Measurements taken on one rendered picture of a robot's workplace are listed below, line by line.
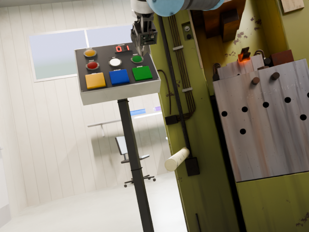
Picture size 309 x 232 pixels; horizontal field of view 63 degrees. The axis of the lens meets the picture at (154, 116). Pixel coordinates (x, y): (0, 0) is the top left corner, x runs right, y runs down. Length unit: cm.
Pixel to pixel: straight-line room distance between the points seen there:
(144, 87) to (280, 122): 58
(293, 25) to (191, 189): 96
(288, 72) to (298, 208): 55
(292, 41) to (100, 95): 95
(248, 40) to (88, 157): 387
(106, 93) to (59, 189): 413
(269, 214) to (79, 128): 422
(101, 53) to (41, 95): 406
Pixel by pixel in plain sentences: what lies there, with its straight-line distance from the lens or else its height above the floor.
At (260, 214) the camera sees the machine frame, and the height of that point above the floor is 32.
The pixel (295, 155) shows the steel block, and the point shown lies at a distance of 118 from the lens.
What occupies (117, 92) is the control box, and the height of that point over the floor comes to 94.
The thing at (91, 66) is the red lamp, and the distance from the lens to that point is 115.
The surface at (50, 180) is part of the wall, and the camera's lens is 510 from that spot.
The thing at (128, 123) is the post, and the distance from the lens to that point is 116.
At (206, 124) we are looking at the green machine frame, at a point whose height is 74.
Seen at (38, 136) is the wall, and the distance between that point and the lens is 512.
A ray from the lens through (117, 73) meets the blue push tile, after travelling 110.
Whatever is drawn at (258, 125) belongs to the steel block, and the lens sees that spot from 115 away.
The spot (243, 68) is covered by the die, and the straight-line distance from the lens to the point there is 123.
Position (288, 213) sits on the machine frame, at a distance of 122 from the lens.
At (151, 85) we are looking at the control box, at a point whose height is 95.
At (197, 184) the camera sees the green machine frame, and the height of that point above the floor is 44.
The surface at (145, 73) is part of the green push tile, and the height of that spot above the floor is 100.
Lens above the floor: 73
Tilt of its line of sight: 5 degrees up
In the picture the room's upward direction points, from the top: 12 degrees counter-clockwise
